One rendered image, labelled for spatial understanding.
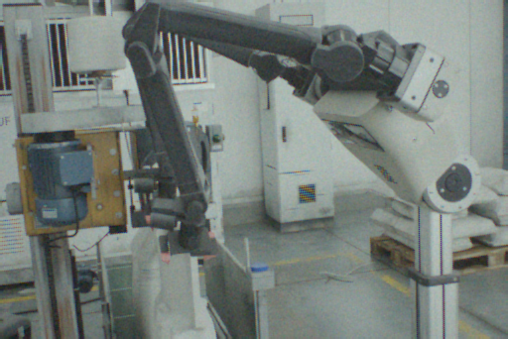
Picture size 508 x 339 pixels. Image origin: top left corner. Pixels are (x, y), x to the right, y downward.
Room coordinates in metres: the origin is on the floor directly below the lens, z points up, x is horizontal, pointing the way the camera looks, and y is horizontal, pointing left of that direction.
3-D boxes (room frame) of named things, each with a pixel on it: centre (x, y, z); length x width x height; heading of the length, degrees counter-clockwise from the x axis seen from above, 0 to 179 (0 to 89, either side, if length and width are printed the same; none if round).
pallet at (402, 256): (4.66, -1.65, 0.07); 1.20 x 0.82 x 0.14; 107
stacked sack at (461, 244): (4.55, -1.32, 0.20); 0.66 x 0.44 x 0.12; 15
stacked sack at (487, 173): (4.77, -1.96, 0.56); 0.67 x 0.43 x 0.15; 15
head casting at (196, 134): (2.17, 0.29, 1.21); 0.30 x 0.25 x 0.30; 15
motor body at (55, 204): (1.81, 0.57, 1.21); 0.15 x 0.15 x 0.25
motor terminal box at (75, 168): (1.73, 0.51, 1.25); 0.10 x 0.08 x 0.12; 130
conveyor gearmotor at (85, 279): (3.56, 1.03, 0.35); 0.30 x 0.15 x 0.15; 15
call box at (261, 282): (1.99, -0.01, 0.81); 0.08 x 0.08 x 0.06; 15
